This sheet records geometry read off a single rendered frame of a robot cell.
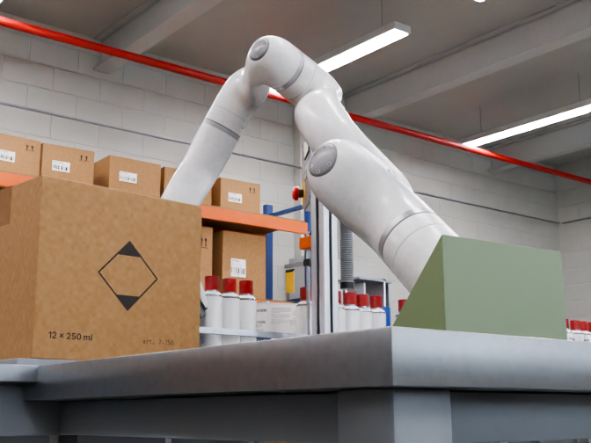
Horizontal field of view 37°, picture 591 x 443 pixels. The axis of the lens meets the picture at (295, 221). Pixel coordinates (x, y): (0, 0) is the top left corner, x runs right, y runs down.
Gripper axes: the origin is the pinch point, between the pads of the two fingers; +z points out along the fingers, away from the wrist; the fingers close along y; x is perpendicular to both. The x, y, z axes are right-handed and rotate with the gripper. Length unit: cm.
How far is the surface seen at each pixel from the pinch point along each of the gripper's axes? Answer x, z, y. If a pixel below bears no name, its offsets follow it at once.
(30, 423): 69, -6, -61
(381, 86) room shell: -508, -104, 343
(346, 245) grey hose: -43.7, -9.6, -11.0
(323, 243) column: -30.6, -12.2, -16.5
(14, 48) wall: -213, -188, 431
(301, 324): -31.1, 6.5, -1.1
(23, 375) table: 70, -12, -65
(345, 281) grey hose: -40.1, -1.2, -10.9
